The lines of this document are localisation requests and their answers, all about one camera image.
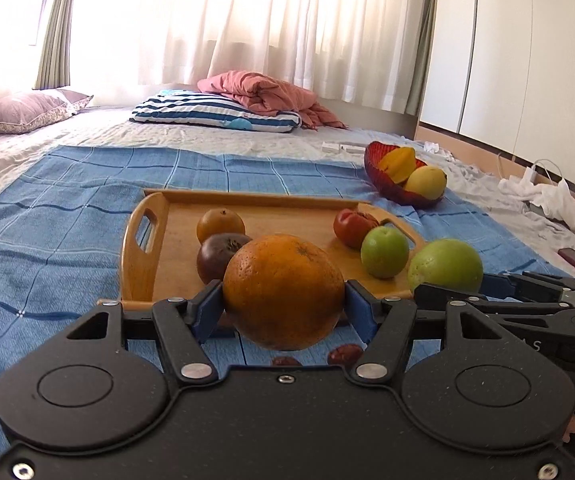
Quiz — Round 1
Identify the blue striped pillow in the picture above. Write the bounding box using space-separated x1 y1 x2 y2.
130 89 302 133

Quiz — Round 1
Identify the yellow starfruit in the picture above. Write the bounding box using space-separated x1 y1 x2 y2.
377 146 418 186

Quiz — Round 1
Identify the green apple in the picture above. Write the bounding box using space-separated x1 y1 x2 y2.
407 239 484 295
360 225 411 279

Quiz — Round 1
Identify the small orange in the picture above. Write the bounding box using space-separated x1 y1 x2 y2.
196 208 246 246

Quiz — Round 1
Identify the blue checked cloth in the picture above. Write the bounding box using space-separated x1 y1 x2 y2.
0 145 575 456

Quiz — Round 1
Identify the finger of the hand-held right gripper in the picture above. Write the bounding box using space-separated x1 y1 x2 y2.
414 282 575 333
482 270 575 303

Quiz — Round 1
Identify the red glass bowl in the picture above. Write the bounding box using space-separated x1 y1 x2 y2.
364 141 445 207

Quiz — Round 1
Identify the grey bed sheet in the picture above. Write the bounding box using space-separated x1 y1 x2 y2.
0 92 575 271

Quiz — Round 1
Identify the pink blanket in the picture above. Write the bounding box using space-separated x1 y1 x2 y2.
197 71 349 131

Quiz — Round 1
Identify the wooden tray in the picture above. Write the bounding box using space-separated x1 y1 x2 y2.
97 188 427 311

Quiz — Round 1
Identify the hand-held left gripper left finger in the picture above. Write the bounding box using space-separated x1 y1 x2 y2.
62 280 225 388

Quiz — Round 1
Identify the dark purple tomato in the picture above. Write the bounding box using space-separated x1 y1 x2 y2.
196 233 253 286

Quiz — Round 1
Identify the white wardrobe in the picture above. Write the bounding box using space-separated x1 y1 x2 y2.
417 0 575 191

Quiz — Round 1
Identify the grey-green curtain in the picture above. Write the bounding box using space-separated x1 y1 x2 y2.
405 0 441 116
34 0 85 92

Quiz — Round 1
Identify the purple pillow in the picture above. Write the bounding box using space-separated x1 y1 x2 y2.
0 89 94 137

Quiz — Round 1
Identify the large orange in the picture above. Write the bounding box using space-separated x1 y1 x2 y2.
222 233 346 352

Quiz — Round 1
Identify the yellow mango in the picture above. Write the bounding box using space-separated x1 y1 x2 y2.
404 165 448 200

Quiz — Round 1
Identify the red ribbed tomato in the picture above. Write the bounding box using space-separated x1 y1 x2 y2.
333 209 381 249

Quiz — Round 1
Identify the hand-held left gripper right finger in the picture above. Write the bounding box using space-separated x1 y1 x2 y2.
345 280 508 387

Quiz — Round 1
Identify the white crumpled cloth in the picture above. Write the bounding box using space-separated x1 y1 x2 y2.
497 160 575 235

